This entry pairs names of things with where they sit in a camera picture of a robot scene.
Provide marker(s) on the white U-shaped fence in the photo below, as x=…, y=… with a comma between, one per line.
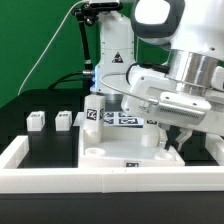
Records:
x=14, y=180

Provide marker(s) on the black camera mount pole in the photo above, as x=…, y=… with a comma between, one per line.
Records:
x=86, y=16

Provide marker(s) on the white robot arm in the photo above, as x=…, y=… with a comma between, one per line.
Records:
x=190, y=92

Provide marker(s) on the white sheet with tags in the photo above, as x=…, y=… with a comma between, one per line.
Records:
x=114, y=118

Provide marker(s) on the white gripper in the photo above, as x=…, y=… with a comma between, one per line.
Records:
x=153, y=96

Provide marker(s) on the white square table top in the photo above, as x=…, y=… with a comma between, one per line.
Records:
x=121, y=146

